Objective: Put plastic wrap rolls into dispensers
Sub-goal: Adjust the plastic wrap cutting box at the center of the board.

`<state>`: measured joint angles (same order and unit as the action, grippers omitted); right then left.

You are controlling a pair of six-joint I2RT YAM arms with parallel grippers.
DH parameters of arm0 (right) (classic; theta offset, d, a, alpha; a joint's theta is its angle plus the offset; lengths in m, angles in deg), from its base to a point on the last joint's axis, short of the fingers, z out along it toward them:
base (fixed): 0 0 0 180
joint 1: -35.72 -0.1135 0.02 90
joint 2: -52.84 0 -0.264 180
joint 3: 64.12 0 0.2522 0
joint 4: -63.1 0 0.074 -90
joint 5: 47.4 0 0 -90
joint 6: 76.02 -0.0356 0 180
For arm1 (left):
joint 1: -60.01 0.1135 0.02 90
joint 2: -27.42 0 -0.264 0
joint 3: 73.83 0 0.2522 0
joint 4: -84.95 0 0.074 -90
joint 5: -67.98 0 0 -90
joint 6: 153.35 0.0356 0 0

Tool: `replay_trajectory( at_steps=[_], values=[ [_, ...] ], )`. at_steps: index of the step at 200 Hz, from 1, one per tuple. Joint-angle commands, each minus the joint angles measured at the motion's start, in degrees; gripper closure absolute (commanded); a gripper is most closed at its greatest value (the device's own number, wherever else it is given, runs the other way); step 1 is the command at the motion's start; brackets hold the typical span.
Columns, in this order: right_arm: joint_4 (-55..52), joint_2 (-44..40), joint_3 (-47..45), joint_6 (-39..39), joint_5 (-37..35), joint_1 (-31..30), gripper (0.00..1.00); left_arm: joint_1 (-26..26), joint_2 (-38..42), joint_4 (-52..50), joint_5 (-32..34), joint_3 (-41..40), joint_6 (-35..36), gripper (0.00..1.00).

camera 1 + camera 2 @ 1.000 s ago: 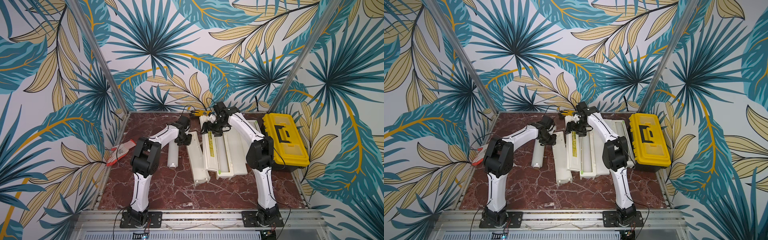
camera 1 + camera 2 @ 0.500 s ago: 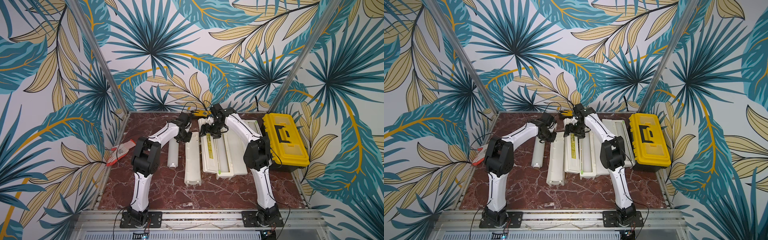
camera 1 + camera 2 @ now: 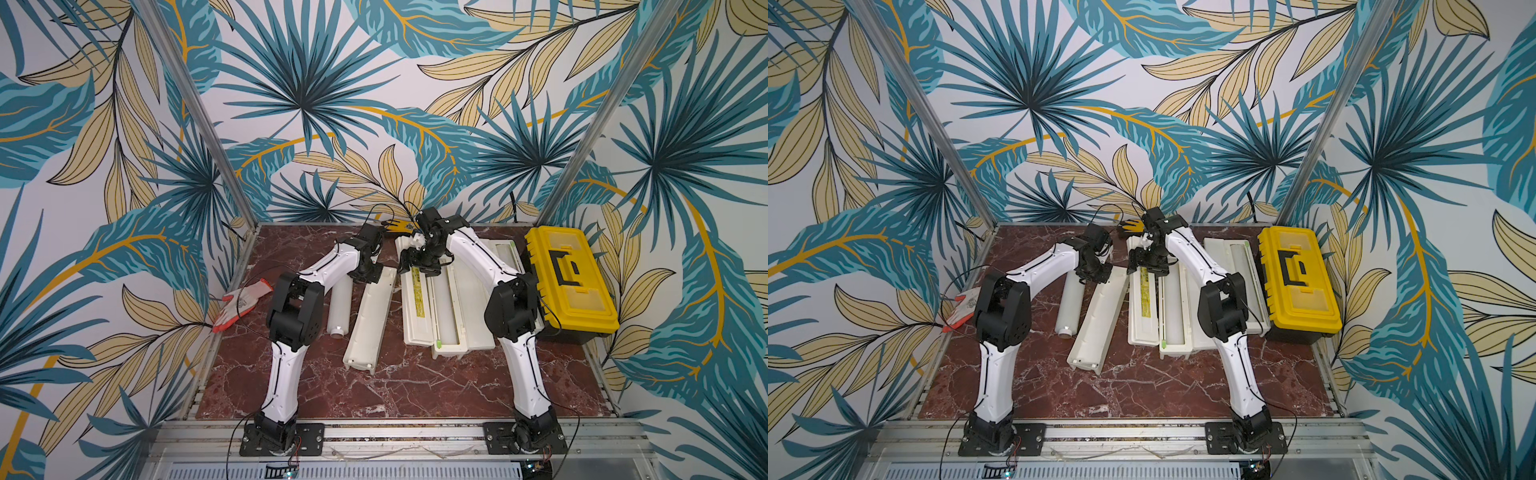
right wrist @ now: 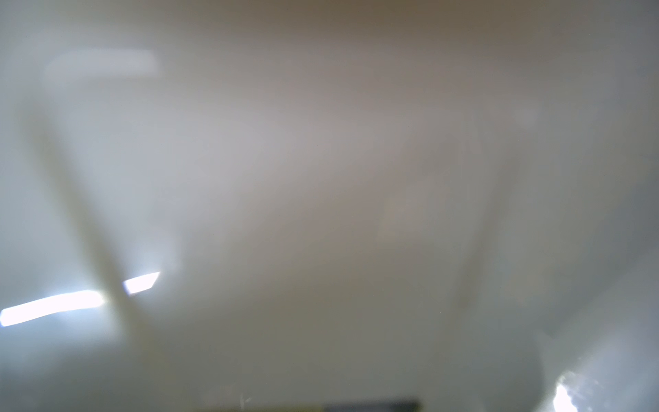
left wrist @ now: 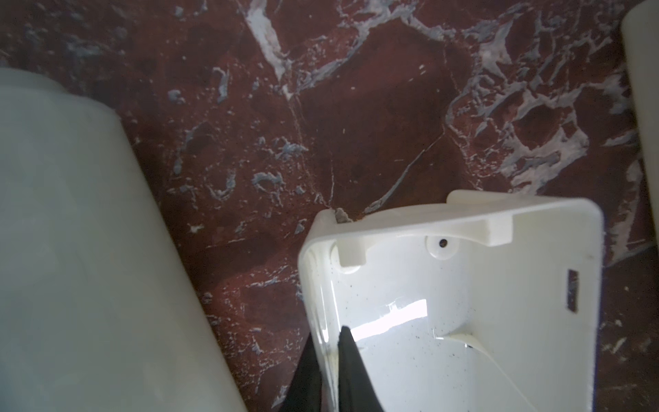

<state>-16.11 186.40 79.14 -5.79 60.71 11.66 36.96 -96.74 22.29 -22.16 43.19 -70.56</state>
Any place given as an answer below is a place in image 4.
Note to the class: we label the white dispenser box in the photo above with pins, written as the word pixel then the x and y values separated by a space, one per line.
pixel 329 206

